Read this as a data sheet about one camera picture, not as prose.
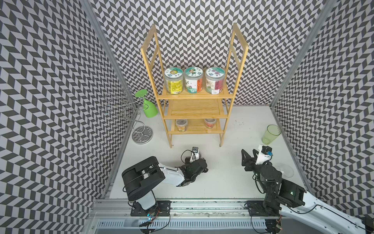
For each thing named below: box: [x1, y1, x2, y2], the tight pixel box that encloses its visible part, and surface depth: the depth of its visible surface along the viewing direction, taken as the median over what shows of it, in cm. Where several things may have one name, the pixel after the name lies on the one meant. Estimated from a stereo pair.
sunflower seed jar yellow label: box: [164, 66, 184, 96], surface depth 61 cm
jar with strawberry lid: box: [184, 66, 204, 95], surface depth 61 cm
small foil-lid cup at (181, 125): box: [175, 118, 188, 133], surface depth 82 cm
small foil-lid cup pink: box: [204, 117, 217, 129], surface depth 84 cm
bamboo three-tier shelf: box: [140, 22, 249, 148], surface depth 77 cm
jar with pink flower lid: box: [205, 67, 226, 95], surface depth 61 cm
